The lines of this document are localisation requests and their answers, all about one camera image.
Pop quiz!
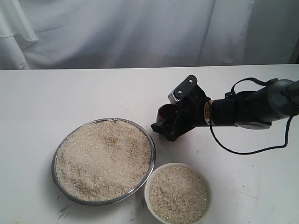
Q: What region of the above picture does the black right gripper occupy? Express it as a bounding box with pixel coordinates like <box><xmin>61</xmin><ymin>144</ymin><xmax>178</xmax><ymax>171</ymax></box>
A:
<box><xmin>150</xmin><ymin>97</ymin><xmax>211</xmax><ymax>142</ymax></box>

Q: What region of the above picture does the brown wooden cup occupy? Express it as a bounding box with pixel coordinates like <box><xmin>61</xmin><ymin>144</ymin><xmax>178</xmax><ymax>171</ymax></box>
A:
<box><xmin>156</xmin><ymin>104</ymin><xmax>178</xmax><ymax>122</ymax></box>

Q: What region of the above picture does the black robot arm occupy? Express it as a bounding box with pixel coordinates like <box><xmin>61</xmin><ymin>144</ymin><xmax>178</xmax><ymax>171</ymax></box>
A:
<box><xmin>151</xmin><ymin>75</ymin><xmax>299</xmax><ymax>141</ymax></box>

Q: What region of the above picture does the white bowl of rice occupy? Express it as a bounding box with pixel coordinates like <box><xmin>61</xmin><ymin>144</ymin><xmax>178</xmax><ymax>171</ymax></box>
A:
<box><xmin>144</xmin><ymin>163</ymin><xmax>212</xmax><ymax>224</ymax></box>

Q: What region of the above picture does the steel bowl of rice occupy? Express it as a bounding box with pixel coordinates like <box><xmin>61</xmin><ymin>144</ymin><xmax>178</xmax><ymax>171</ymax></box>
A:
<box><xmin>51</xmin><ymin>118</ymin><xmax>156</xmax><ymax>206</ymax></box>

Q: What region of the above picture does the white backdrop curtain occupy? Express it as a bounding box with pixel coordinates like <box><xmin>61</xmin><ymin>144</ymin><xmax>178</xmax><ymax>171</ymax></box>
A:
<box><xmin>0</xmin><ymin>0</ymin><xmax>299</xmax><ymax>70</ymax></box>

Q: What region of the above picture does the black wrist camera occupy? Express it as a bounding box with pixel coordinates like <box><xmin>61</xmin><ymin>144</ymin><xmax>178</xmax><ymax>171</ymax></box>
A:
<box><xmin>168</xmin><ymin>75</ymin><xmax>200</xmax><ymax>105</ymax></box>

